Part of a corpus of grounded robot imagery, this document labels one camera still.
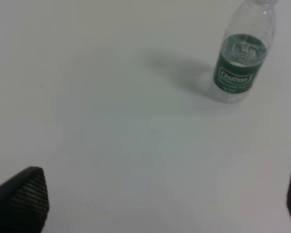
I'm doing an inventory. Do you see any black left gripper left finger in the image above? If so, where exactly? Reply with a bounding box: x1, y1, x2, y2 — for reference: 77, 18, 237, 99
0, 166, 49, 233

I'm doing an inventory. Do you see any clear green label water bottle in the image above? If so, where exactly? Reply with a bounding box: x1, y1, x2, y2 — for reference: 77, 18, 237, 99
213, 0, 277, 103

